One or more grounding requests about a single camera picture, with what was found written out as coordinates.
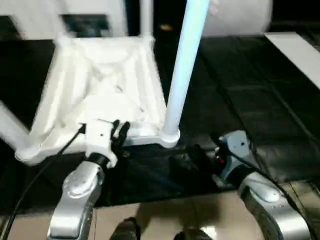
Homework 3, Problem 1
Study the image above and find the dark round robot body part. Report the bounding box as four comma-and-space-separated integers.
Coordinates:
174, 226, 214, 240
113, 216, 139, 240

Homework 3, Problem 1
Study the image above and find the white flat panel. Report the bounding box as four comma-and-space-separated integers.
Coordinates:
264, 31, 320, 90

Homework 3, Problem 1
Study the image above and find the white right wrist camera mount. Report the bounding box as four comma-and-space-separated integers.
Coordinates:
218, 129, 251, 181

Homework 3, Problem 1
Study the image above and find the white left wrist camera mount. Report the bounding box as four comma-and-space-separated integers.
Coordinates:
83, 119, 119, 169

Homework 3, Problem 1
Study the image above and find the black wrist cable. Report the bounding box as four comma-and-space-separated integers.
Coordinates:
6, 123, 88, 227
228, 151, 316, 227

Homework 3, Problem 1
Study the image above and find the white plastic table top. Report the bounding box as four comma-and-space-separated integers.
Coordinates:
14, 34, 181, 168

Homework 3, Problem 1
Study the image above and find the grey cushion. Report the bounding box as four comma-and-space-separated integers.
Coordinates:
201, 0, 274, 35

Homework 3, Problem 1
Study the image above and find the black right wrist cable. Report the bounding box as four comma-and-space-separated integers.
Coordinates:
228, 151, 316, 227

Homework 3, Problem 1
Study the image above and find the white sideboard with glass doors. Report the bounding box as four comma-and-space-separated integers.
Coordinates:
0, 0, 144, 39

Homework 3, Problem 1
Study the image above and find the black speaker with gold label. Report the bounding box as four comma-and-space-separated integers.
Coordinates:
151, 0, 187, 38

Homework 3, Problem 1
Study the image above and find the black work mat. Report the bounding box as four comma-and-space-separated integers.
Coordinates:
0, 32, 320, 210

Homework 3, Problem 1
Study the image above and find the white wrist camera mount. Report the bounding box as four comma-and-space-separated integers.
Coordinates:
83, 119, 119, 169
218, 129, 251, 181

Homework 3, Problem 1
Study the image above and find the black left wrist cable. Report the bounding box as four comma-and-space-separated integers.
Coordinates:
6, 123, 88, 227

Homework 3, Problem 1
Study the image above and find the white plastic table leg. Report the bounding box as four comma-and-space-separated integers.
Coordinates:
161, 0, 214, 149
0, 100, 39, 157
139, 0, 154, 39
13, 0, 67, 42

